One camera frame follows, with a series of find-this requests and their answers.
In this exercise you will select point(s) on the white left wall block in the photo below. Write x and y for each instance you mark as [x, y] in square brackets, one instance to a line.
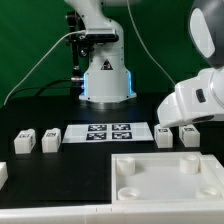
[3, 174]

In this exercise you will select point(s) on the black camera stand pole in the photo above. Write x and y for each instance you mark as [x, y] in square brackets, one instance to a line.
[75, 23]

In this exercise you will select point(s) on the white right wall rail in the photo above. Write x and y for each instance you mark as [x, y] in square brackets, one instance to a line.
[212, 170]

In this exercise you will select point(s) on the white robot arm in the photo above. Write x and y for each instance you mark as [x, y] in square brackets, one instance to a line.
[107, 80]

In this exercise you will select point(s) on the white sheet with tags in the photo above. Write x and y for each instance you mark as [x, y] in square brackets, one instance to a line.
[112, 132]

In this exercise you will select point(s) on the white front wall rail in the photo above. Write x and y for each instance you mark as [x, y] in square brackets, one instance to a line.
[198, 212]

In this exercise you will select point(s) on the white square table top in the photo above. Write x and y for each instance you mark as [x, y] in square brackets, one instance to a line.
[160, 177]

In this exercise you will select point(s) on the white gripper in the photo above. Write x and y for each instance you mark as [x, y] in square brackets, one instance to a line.
[195, 100]

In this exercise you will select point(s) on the white wall rail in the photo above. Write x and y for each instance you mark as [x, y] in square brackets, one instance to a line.
[198, 212]
[212, 170]

